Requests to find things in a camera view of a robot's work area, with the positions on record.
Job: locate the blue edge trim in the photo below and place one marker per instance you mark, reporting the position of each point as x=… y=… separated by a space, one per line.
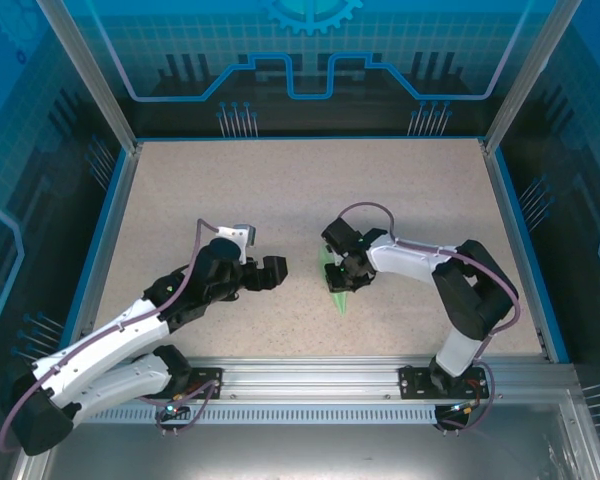
x=529 y=250
x=92 y=250

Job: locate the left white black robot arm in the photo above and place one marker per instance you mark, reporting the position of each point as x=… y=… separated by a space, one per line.
x=100 y=335

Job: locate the aluminium frame post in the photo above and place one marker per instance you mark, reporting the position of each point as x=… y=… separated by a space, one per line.
x=92 y=75
x=527 y=75

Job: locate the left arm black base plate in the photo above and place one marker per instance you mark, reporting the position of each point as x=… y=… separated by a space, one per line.
x=215 y=372

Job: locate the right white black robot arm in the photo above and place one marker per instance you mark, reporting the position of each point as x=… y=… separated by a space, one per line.
x=475 y=295

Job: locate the grey metal panel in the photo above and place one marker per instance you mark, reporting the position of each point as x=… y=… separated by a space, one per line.
x=305 y=450

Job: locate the aluminium mounting beam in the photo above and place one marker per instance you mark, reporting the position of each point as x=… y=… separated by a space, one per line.
x=305 y=380

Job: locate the light green paper sheet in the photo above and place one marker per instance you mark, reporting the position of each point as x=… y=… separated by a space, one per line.
x=341 y=302

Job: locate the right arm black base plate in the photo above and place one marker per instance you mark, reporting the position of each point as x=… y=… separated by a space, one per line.
x=412 y=382

